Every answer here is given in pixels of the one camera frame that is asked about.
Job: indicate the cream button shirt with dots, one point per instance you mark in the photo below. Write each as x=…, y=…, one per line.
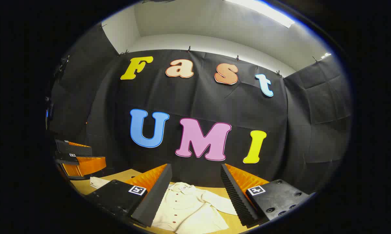
x=189, y=208

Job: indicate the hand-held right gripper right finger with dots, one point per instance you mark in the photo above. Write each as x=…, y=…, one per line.
x=236, y=198

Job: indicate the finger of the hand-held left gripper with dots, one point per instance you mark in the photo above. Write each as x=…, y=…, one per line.
x=75, y=150
x=85, y=166

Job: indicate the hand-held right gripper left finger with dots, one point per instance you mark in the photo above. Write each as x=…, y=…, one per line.
x=156, y=195

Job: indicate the ceiling light panel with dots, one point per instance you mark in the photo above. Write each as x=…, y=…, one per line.
x=326, y=55

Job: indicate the black backdrop cloth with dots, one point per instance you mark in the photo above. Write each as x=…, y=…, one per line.
x=208, y=97

